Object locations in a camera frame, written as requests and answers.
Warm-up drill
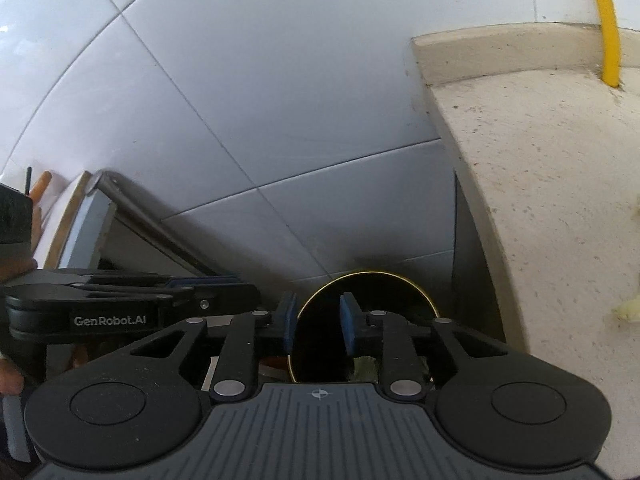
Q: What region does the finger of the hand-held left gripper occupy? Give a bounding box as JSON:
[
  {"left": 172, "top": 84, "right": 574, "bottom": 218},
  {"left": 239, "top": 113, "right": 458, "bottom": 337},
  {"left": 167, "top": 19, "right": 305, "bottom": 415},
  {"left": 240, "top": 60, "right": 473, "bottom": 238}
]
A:
[{"left": 165, "top": 274, "right": 259, "bottom": 318}]

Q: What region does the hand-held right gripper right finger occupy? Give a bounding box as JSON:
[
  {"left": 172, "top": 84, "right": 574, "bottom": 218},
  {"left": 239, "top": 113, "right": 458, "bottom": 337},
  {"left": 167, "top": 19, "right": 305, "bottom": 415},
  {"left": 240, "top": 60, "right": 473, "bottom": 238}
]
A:
[{"left": 340, "top": 293, "right": 501, "bottom": 402}]

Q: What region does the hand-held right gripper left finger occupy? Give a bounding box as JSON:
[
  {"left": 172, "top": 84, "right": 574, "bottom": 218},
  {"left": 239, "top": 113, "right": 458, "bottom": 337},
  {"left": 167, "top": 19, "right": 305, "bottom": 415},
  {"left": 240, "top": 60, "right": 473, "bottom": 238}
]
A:
[{"left": 131, "top": 290, "right": 299, "bottom": 402}]

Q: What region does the black trash bin gold rim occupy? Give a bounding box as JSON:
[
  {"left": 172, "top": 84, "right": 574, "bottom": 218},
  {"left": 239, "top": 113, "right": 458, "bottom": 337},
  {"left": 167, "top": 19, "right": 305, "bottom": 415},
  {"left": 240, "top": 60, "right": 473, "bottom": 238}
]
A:
[{"left": 287, "top": 271, "right": 441, "bottom": 384}]

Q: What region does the person's left hand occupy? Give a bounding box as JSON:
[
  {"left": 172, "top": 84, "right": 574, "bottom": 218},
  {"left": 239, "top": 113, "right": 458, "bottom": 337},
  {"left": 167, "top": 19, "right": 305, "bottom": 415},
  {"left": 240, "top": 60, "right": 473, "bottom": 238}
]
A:
[{"left": 0, "top": 358, "right": 25, "bottom": 397}]

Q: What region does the orange rod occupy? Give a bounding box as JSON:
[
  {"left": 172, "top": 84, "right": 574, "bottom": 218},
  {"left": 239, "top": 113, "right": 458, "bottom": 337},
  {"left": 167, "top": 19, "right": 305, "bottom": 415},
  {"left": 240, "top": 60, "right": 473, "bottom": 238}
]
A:
[{"left": 30, "top": 171, "right": 53, "bottom": 261}]

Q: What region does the brown base cabinet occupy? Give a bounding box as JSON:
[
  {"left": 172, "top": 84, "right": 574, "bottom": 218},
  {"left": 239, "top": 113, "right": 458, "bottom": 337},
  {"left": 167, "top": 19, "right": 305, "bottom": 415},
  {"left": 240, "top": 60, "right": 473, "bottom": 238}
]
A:
[{"left": 452, "top": 167, "right": 531, "bottom": 356}]

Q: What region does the yellow pipe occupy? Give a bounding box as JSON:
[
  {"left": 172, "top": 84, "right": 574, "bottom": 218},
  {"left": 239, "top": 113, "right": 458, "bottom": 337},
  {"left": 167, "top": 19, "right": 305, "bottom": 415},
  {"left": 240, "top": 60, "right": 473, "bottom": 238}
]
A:
[{"left": 585, "top": 0, "right": 622, "bottom": 87}]

